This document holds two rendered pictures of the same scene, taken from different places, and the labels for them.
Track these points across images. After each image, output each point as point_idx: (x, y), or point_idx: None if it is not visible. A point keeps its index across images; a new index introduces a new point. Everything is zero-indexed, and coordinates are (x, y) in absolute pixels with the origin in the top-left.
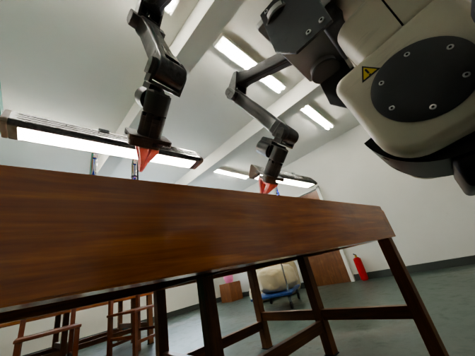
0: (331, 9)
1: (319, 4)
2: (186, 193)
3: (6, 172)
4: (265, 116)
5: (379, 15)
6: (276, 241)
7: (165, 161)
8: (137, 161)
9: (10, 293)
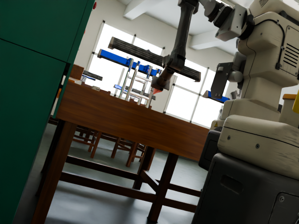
0: (239, 84)
1: (223, 87)
2: (163, 117)
3: (113, 98)
4: None
5: (228, 110)
6: (198, 153)
7: (175, 74)
8: None
9: (109, 131)
